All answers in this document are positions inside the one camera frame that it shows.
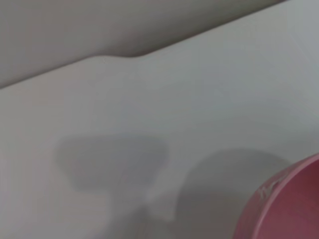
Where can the pink bowl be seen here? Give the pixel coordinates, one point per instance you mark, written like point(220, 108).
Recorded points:
point(291, 206)

